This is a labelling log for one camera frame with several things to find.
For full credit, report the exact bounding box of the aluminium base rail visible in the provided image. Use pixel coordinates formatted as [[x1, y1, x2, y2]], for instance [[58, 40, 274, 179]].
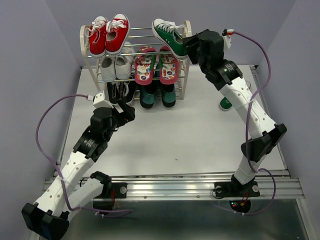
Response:
[[43, 169, 306, 201]]

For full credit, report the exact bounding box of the left white shoe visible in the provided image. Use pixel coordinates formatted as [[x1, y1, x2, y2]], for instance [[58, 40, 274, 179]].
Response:
[[100, 57, 116, 82]]

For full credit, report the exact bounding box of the right white shoe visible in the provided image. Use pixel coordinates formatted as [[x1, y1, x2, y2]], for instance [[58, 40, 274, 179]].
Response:
[[115, 41, 135, 80]]

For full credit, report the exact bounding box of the left red sneaker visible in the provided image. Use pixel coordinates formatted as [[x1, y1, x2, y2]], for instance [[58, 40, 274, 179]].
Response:
[[84, 16, 108, 58]]

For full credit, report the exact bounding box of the cream shoe rack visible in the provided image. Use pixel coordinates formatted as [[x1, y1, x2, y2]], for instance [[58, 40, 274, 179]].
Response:
[[79, 25, 191, 100]]

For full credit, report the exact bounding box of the left black sneaker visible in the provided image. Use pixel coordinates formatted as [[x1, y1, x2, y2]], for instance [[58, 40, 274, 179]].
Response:
[[106, 81, 120, 105]]

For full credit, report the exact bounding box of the pink patterned sandal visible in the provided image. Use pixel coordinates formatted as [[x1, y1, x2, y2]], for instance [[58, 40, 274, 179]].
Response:
[[134, 45, 157, 86], [158, 45, 180, 85]]

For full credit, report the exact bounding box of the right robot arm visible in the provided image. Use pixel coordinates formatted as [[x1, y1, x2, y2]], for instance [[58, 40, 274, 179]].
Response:
[[182, 29, 287, 195]]

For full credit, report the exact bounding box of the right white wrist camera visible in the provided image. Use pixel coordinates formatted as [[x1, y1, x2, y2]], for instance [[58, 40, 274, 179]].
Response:
[[222, 29, 234, 51]]

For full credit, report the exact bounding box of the black sneaker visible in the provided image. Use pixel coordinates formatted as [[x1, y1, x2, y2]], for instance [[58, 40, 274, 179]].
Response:
[[106, 81, 120, 105], [119, 71, 137, 105]]

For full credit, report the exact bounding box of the green canvas sneaker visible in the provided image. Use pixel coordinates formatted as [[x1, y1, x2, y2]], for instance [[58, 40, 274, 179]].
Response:
[[151, 18, 188, 59], [218, 97, 233, 111]]

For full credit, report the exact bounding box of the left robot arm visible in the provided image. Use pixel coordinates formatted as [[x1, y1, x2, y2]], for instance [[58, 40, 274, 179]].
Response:
[[21, 96, 136, 240]]

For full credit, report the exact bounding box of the red sneaker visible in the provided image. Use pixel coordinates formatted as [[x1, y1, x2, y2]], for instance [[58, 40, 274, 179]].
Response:
[[105, 13, 131, 56], [84, 16, 108, 58]]

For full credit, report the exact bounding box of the right red sneaker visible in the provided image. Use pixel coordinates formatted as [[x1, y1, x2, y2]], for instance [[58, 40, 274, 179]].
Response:
[[105, 13, 131, 56]]

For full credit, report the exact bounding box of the white shoe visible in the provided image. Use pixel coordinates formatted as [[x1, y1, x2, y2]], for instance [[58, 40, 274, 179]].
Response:
[[100, 57, 116, 82], [115, 41, 135, 80]]

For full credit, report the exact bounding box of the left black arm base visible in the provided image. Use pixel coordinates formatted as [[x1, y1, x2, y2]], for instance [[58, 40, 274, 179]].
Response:
[[80, 171, 131, 218]]

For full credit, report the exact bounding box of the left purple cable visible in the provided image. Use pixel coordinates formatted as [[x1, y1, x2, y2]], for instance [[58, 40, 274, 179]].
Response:
[[35, 93, 133, 219]]

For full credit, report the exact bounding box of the right black sneaker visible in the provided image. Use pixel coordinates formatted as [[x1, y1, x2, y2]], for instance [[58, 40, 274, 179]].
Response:
[[119, 71, 137, 105]]

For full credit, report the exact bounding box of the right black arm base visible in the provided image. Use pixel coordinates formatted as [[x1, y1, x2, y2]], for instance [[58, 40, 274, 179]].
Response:
[[211, 181, 261, 215]]

